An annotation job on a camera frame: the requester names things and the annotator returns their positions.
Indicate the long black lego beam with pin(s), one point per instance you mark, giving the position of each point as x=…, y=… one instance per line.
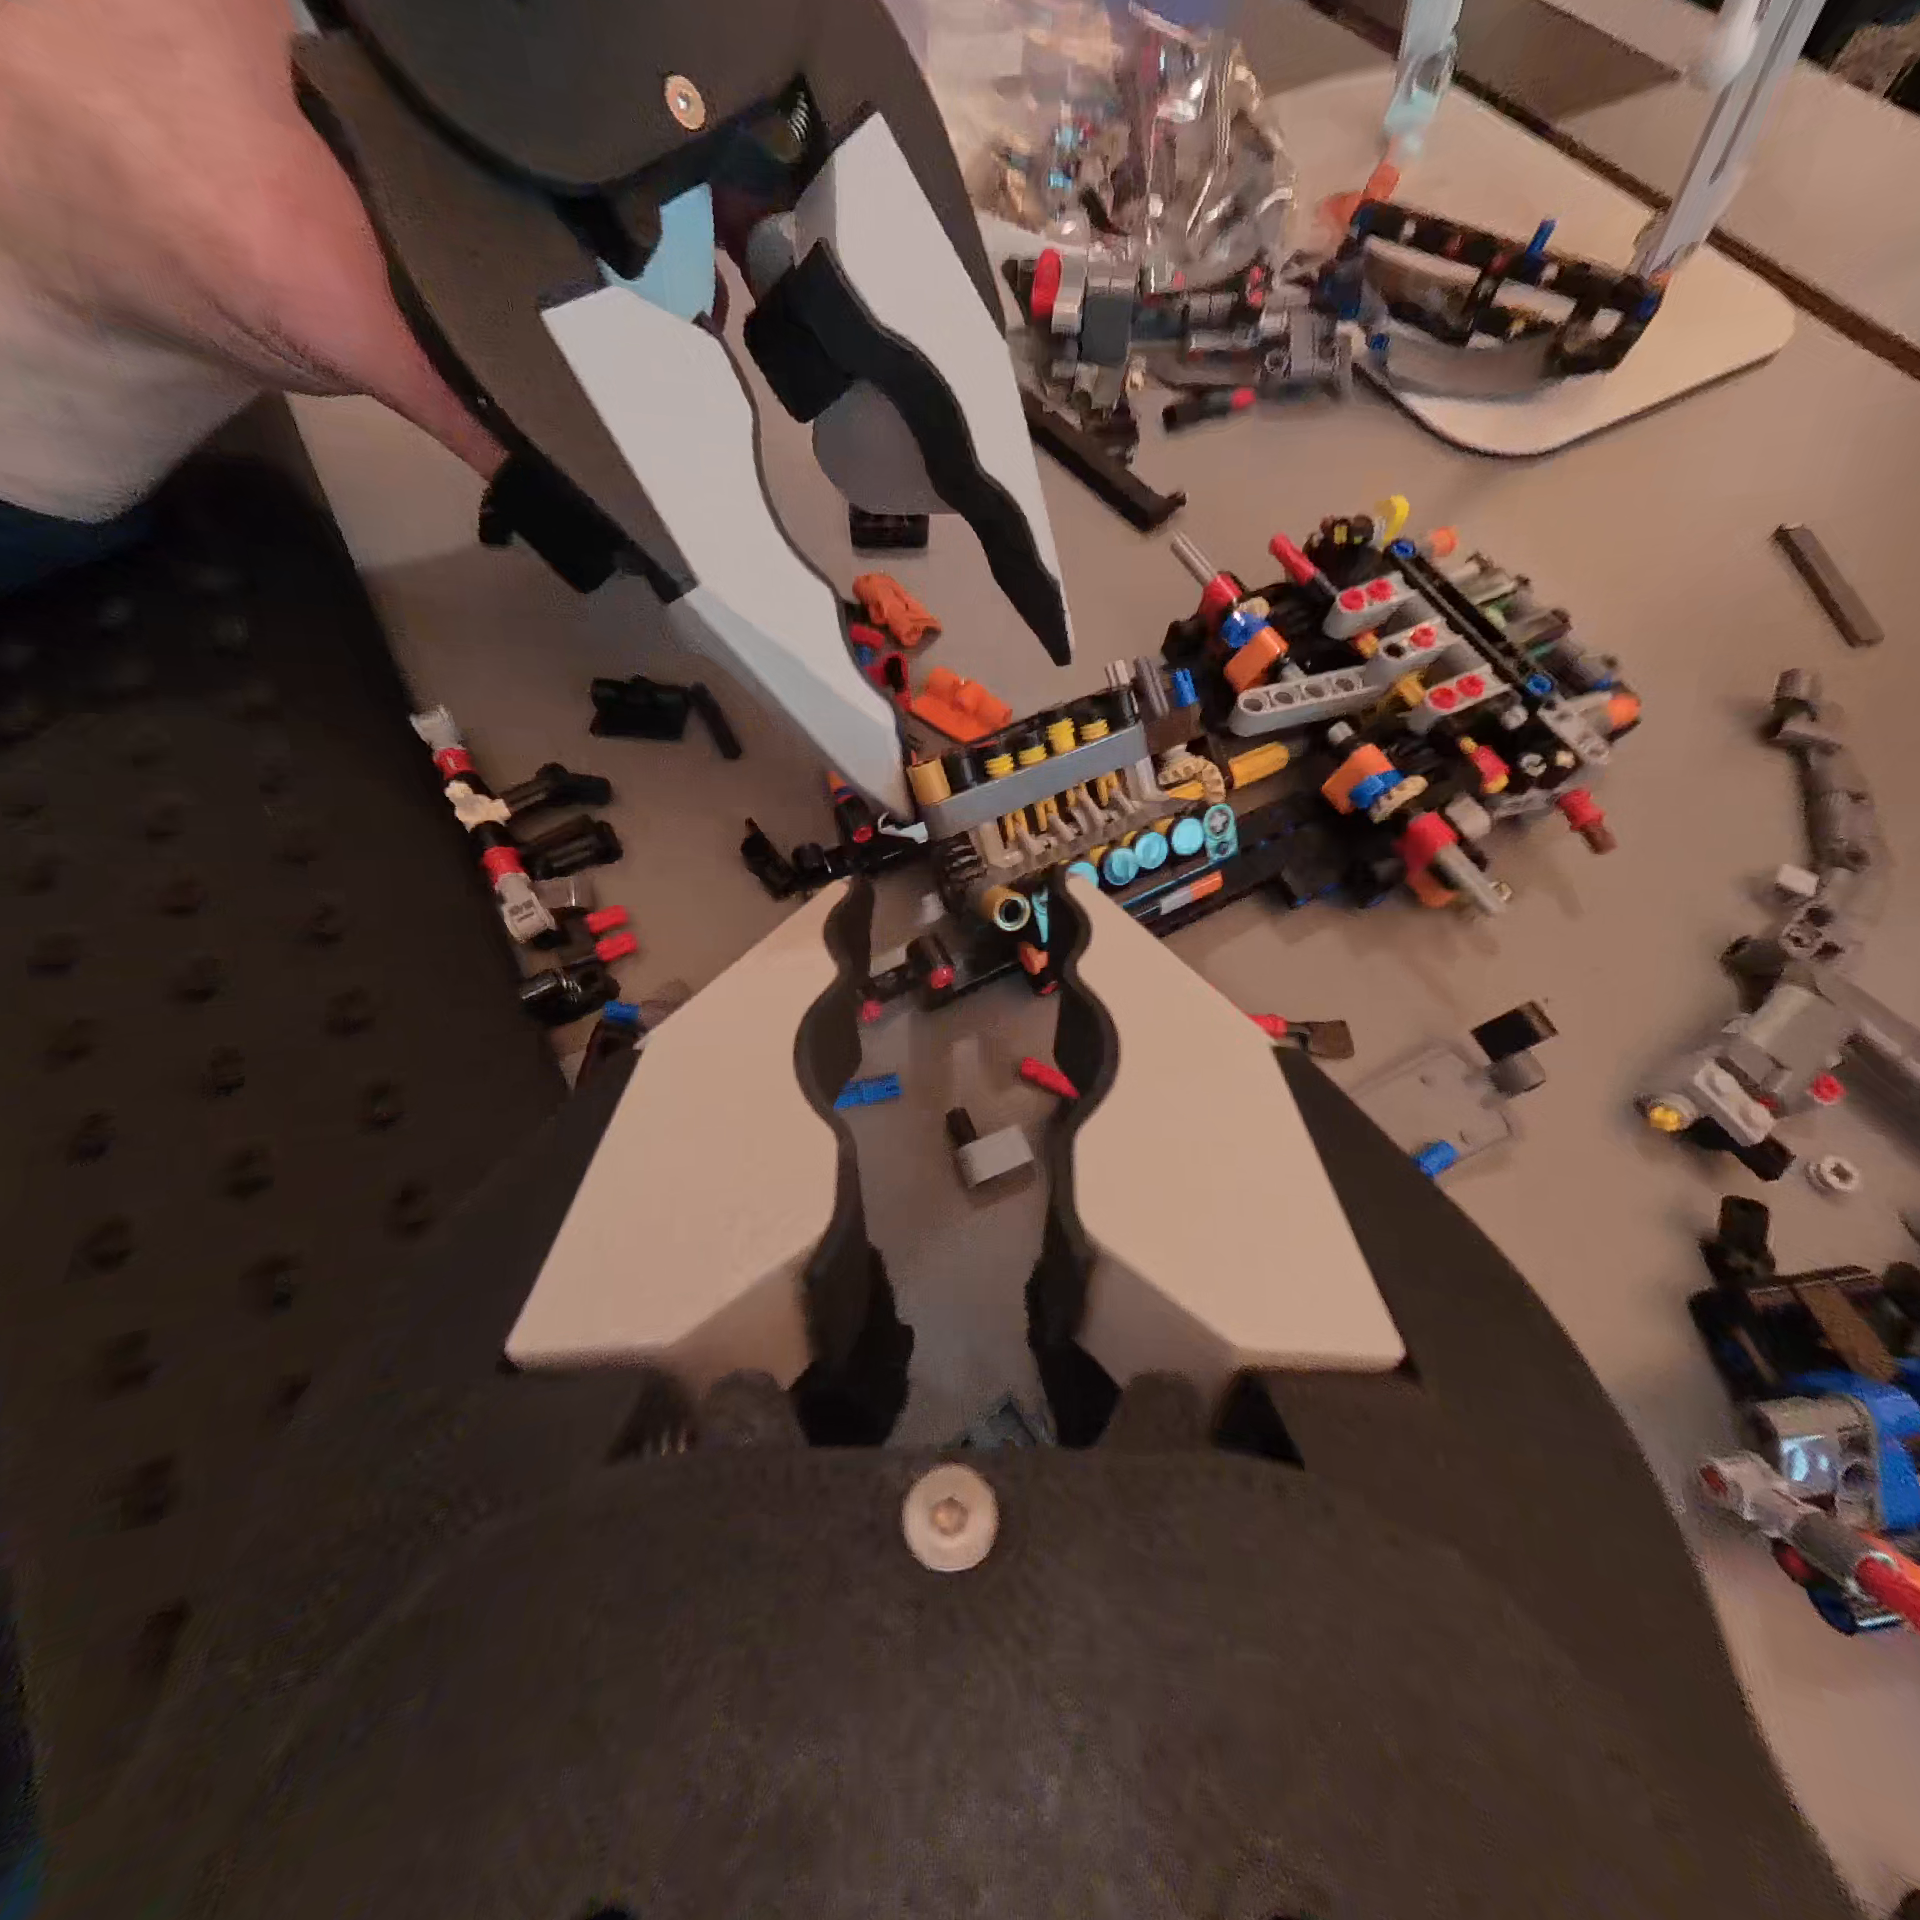
x=1117, y=484

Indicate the dark brown lego bar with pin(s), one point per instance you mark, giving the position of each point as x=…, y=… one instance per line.
x=1826, y=587

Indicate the flat orange lego piece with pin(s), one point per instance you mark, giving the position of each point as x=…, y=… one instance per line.
x=960, y=706

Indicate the blue lego pin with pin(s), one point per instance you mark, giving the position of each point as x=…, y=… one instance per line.
x=867, y=1092

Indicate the small grey lego block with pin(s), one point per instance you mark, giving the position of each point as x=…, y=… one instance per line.
x=1001, y=1158

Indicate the blue lego suspension assembly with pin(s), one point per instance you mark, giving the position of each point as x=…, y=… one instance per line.
x=1881, y=1425

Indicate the small white lego bush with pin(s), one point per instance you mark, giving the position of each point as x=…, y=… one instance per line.
x=1834, y=1174

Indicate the red lego pin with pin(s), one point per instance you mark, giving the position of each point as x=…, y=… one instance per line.
x=1049, y=1078

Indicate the clear bags of lego parts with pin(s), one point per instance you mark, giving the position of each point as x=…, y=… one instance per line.
x=1140, y=137

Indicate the grey lego gearbox assembly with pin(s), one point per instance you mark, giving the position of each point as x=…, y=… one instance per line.
x=1101, y=323

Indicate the black lego connectors red pins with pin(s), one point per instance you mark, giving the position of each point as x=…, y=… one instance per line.
x=796, y=863

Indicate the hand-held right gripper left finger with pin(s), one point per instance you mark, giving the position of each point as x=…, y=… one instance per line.
x=690, y=1214

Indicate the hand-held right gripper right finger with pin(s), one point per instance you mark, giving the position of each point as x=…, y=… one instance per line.
x=1229, y=1201

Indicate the black perforated panel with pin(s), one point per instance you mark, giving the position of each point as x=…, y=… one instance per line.
x=225, y=974

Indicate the row of black lego connectors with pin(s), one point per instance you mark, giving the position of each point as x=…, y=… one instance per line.
x=563, y=849

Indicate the large black lego frame assembly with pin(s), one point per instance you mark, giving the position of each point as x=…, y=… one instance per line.
x=1605, y=323

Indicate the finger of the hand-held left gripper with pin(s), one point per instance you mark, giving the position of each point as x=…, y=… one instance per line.
x=930, y=284
x=704, y=482

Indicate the grey lego engine block assembly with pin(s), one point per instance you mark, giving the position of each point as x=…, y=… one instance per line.
x=1035, y=781

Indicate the person's left hand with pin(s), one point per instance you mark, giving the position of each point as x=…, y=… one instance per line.
x=149, y=149

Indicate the black lego connector block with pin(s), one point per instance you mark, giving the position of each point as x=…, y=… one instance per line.
x=644, y=710

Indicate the white book stand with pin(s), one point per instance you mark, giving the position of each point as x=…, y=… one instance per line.
x=1680, y=375

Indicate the orange lego connector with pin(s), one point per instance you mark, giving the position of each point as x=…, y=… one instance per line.
x=896, y=610

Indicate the multicoloured lego chassis assembly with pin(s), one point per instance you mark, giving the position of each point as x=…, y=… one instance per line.
x=1381, y=692

